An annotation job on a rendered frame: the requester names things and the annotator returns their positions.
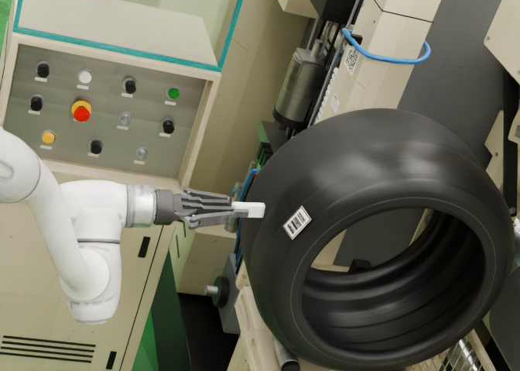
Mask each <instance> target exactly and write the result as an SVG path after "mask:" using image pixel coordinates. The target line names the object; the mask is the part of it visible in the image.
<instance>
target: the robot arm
mask: <svg viewBox="0 0 520 371"><path fill-rule="evenodd" d="M221 199H222V200H221ZM20 201H26V202H27V203H28V205H29V207H30V209H31V211H32V213H33V216H34V218H35V220H36V223H37V225H38V227H39V230H40V233H41V235H42V237H43V240H44V242H45V244H46V247H47V249H48V252H49V254H50V257H51V260H52V261H53V265H54V266H55V268H56V271H57V272H58V274H59V280H60V285H61V287H62V289H63V291H64V295H65V297H66V299H67V306H68V308H69V311H70V314H71V315H72V317H73V319H74V320H76V321H77V322H78V323H80V324H82V325H99V324H104V323H105V322H107V321H108V320H109V319H110V318H112V317H113V315H114V313H115V311H116V308H117V306H118V302H119V298H120V291H121V253H120V238H121V229H122V228H150V227H151V226H152V223H153V224H155V225H171V223H172V222H173V221H177V222H186V223H187V224H188V225H189V228H188V229H190V230H194V229H195V228H199V227H206V226H212V225H225V224H231V222H232V219H233V218H234V217H239V218H243V217H244V218H263V215H264V211H265V204H264V203H253V202H233V198H232V197H230V198H229V199H228V196H227V195H223V194H215V193H210V192H204V191H195V190H193V189H190V188H188V187H184V188H183V193H182V194H173V192H172V191H171V190H161V189H156V190H155V191H154V192H153V189H152V186H145V185H131V184H129V185H126V184H117V183H115V182H113V181H108V180H79V181H72V182H67V183H64V184H60V185H59V184H58V183H57V181H56V179H55V177H54V176H53V174H52V173H51V172H50V170H49V169H48V168H47V167H46V166H45V164H44V163H43V162H42V161H41V160H40V159H39V157H38V156H37V155H36V153H35V152H34V151H33V150H32V149H31V148H30V147H28V146H27V145H26V144H25V143H24V142H23V141H22V140H21V139H20V138H18V137H17V136H14V135H13V134H11V133H9V132H6V131H5V130H4V129H3V128H2V127H1V126H0V203H10V204H11V203H17V202H20Z"/></svg>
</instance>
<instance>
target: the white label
mask: <svg viewBox="0 0 520 371"><path fill-rule="evenodd" d="M311 220H312V219H311V218H310V216H309V215H308V214H307V213H306V211H305V209H304V208H303V206H301V207H300V208H299V209H298V210H297V212H296V213H295V214H294V215H293V216H292V217H291V218H290V219H289V220H288V221H287V222H286V223H285V224H284V226H283V227H284V228H285V230H286V231H287V232H288V234H289V236H290V237H291V239H294V238H295V237H296V236H297V235H298V234H299V233H300V232H301V230H302V229H303V228H304V227H305V226H306V225H307V224H308V223H309V222H310V221H311Z"/></svg>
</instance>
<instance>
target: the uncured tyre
mask: <svg viewBox="0 0 520 371"><path fill-rule="evenodd" d="M245 202H253V203H264V204H265V211H264V215H263V218H244V217H243V218H241V228H240V242H241V252H242V255H243V258H244V261H245V266H246V270H247V273H248V278H249V281H250V284H251V289H252V292H253V295H254V299H255V303H256V306H257V308H258V312H259V314H260V315H261V317H262V319H263V320H264V322H265V323H266V324H267V326H268V328H269V330H270V331H271V332H272V334H273V335H274V336H275V337H276V338H277V339H278V340H279V342H280V343H281V344H282V345H283V346H285V347H286V348H287V349H288V350H289V351H290V352H292V353H293V354H295V355H296V356H298V357H300V358H301V359H304V360H306V361H307V362H310V363H312V364H314V365H317V366H321V367H324V368H327V369H333V370H338V371H390V370H395V369H401V368H405V367H408V366H412V365H415V364H417V363H420V362H423V361H425V360H427V359H430V358H432V357H434V356H436V355H438V354H440V353H441V352H444V351H445V350H447V349H448V348H450V347H451V346H453V345H455V344H456V343H458V342H459V341H460V340H461V339H462V338H464V337H465V336H466V335H467V334H468V333H470V332H471V331H472V330H473V329H474V328H475V327H476V326H477V325H478V324H479V323H480V321H481V320H482V319H483V318H484V316H485V315H486V314H487V313H488V312H489V311H490V309H491V308H492V307H493V305H494V304H495V302H496V301H497V299H498V298H499V296H500V295H501V292H502V291H503V289H504V288H505V284H506V283H507V281H508V278H509V275H510V272H511V268H512V265H513V261H514V256H515V233H514V228H513V224H512V219H511V214H510V211H509V208H508V205H507V203H506V201H505V199H504V197H503V195H502V193H501V192H500V191H499V189H498V188H497V186H496V185H495V183H494V181H493V180H492V179H491V178H490V176H489V175H488V173H487V172H486V170H485V169H484V168H483V166H482V165H481V163H480V162H479V160H478V159H477V157H476V156H475V155H474V153H473V152H472V151H471V149H470V148H469V146H468V145H467V144H466V143H465V142H464V141H463V140H462V139H461V138H460V137H459V136H458V135H457V134H456V133H454V132H453V131H451V130H450V129H448V128H447V127H446V126H444V125H441V124H440V123H438V122H436V121H434V120H432V119H430V118H428V117H426V116H424V115H420V114H418V113H415V112H410V111H406V110H401V109H395V108H366V109H361V110H356V111H352V112H345V113H342V114H339V115H335V116H333V117H330V118H328V119H324V120H323V121H321V122H318V123H316V124H314V125H312V126H310V127H309V128H307V129H304V130H303V131H302V132H300V133H298V134H297V135H296V136H294V137H292V138H291V139H290V140H289V141H288V142H287V143H285V144H284V145H283V146H281V147H280V148H279V149H278V150H277V151H276V152H275V153H274V154H273V155H272V156H271V157H270V159H269V160H268V161H267V162H266V164H265V165H264V166H263V168H262V169H261V170H260V171H259V173H258V175H257V177H256V178H255V180H254V182H253V184H252V186H251V188H250V190H249V192H248V196H247V197H246V200H245ZM301 206H303V208H304V209H305V211H306V213H307V214H308V215H309V216H310V218H311V219H312V220H311V221H310V222H309V223H308V224H307V225H306V226H305V227H304V228H303V229H302V230H301V232H300V233H299V234H298V235H297V236H296V237H295V238H294V239H291V237H290V236H289V234H288V232H287V231H286V230H285V228H284V227H283V226H284V224H285V223H286V222H287V221H288V220H289V219H290V218H291V217H292V216H293V215H294V214H295V213H296V212H297V210H298V209H299V208H300V207H301ZM400 208H428V209H433V210H434V212H433V215H432V217H431V219H430V220H429V223H428V225H427V226H426V228H425V229H424V230H423V232H422V233H421V235H420V236H419V237H418V238H417V239H416V241H414V243H413V244H411V245H410V246H409V247H408V248H407V249H405V250H404V251H403V252H401V253H399V254H398V255H397V256H395V257H394V258H392V259H390V260H388V261H386V262H384V263H382V264H379V265H377V266H373V267H371V268H368V269H365V270H358V271H353V272H330V271H325V270H318V269H316V268H313V267H311V265H312V263H313V261H314V260H315V258H316V257H317V256H318V255H319V253H320V252H321V251H322V249H323V248H324V247H325V246H326V245H327V244H328V243H329V242H330V241H331V240H332V239H334V238H335V237H336V236H337V235H339V234H340V233H341V232H342V231H343V230H345V229H346V228H349V227H350V226H352V225H353V224H355V223H357V222H359V221H361V220H363V219H365V218H368V217H370V216H372V215H376V214H379V213H382V212H385V211H391V210H395V209H400Z"/></svg>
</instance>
